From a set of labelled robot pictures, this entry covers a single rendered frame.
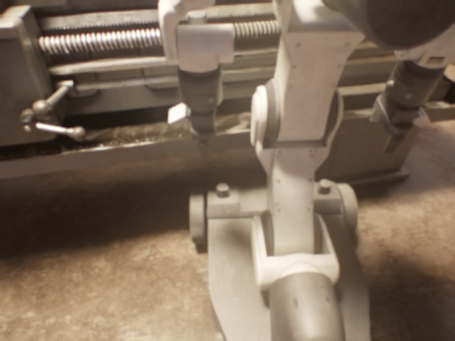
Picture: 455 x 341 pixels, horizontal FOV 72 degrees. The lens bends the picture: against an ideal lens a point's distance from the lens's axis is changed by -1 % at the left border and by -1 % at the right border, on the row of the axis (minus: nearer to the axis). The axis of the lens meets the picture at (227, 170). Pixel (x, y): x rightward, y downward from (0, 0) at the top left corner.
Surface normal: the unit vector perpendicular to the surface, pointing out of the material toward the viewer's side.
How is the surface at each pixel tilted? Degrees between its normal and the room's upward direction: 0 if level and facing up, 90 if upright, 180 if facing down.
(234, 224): 0
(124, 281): 0
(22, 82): 90
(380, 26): 90
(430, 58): 102
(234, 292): 0
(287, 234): 46
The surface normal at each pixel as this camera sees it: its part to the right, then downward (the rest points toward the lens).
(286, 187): 0.04, 0.22
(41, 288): 0.00, -0.73
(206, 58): 0.04, 0.81
